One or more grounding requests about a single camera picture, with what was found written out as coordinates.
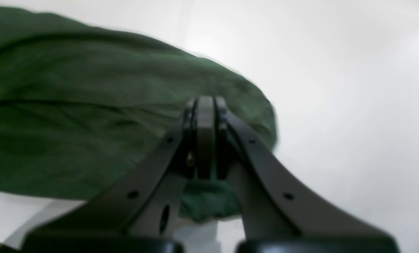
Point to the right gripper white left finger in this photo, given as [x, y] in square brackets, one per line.
[138, 213]

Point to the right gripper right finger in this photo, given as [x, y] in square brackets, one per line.
[280, 214]

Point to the dark green t-shirt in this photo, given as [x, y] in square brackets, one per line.
[80, 106]

